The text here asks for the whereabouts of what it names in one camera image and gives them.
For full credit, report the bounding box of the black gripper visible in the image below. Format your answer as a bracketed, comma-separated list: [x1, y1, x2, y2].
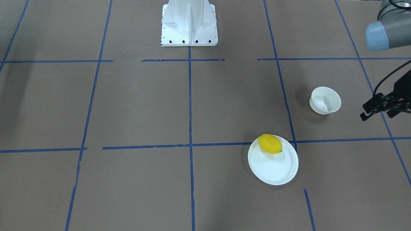
[394, 70, 411, 113]

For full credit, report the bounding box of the yellow lemon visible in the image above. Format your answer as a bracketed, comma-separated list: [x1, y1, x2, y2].
[257, 133, 283, 154]

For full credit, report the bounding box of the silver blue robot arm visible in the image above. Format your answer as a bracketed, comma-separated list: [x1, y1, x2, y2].
[364, 0, 411, 118]

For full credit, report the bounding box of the white bowl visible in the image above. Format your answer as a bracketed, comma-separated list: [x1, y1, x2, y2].
[309, 86, 342, 115]

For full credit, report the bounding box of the white plate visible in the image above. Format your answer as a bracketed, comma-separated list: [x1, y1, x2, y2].
[248, 135, 299, 185]

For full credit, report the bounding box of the brown paper table cover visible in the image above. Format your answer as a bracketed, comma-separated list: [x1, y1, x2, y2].
[1, 0, 410, 231]

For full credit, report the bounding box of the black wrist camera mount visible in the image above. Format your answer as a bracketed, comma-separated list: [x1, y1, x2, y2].
[360, 92, 411, 121]

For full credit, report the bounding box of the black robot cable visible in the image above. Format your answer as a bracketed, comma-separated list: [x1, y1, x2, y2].
[372, 59, 411, 95]

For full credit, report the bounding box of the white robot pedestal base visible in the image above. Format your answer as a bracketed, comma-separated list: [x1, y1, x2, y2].
[161, 0, 219, 47]

